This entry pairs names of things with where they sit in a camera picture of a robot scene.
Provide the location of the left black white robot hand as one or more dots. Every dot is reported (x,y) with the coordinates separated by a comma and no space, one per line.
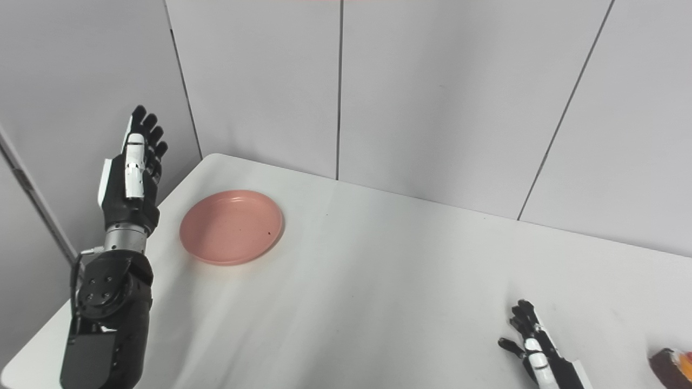
(130,183)

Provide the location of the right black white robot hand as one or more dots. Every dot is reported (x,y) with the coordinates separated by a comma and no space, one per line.
(546,356)

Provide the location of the pink round plate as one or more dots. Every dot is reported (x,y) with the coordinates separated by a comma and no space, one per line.
(231,227)

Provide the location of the chocolate cake slice with fruit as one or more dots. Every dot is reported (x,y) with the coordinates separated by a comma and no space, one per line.
(673,370)

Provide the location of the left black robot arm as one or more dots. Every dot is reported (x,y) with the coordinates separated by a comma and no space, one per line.
(108,313)

